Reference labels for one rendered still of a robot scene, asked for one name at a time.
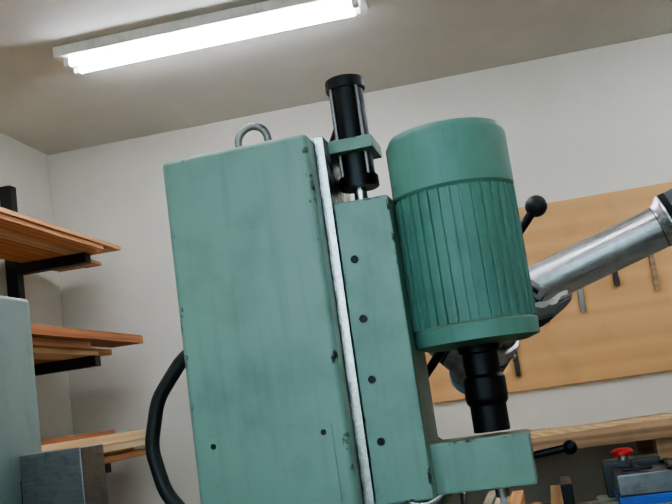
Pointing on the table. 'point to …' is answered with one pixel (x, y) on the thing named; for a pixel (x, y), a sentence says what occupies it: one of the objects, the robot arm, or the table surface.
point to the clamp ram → (573, 494)
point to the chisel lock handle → (557, 449)
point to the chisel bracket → (484, 463)
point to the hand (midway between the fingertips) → (530, 271)
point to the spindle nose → (485, 387)
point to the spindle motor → (460, 235)
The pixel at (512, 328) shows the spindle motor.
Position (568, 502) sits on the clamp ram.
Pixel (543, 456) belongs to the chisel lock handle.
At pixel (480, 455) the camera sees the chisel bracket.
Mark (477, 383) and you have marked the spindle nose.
